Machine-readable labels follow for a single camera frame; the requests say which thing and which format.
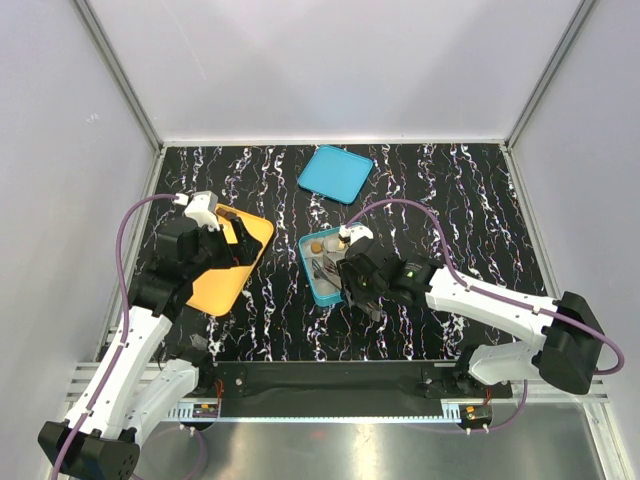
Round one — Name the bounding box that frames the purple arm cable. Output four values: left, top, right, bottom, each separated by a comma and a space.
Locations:
49, 193, 184, 480
342, 198, 626, 431

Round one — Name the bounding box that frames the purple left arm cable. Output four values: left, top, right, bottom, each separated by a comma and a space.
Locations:
49, 193, 184, 480

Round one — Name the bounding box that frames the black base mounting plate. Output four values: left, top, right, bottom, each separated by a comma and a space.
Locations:
188, 360, 512, 421

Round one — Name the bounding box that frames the left connector module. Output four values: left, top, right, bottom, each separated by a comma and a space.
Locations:
192, 403, 220, 418

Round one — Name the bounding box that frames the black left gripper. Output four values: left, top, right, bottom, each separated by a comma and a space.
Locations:
186, 216, 262, 279

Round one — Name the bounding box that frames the teal tin lid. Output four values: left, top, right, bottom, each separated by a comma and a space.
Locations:
298, 145, 373, 205

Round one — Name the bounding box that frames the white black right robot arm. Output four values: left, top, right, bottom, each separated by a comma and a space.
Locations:
337, 237, 603, 397

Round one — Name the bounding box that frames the orange connector module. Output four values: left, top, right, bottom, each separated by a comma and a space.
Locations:
460, 404, 493, 435

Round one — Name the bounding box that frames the aluminium frame rail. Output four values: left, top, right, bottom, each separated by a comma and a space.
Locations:
71, 0, 163, 153

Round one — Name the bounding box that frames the teal tin box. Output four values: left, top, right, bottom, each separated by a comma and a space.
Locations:
298, 227, 349, 307

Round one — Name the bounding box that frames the purple floor cable loop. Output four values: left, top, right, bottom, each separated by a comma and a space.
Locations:
149, 429, 207, 477

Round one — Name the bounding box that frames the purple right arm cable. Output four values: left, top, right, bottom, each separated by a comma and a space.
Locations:
342, 198, 626, 431

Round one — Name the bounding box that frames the orange plastic tray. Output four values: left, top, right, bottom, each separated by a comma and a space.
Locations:
187, 204, 274, 317

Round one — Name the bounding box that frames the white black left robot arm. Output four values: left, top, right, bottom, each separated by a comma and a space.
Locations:
38, 213, 263, 479

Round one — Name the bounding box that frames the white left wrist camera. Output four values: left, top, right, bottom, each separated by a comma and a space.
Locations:
173, 191, 221, 231

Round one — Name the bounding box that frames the white paper cup liner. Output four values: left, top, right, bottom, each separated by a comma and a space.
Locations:
323, 235, 344, 253

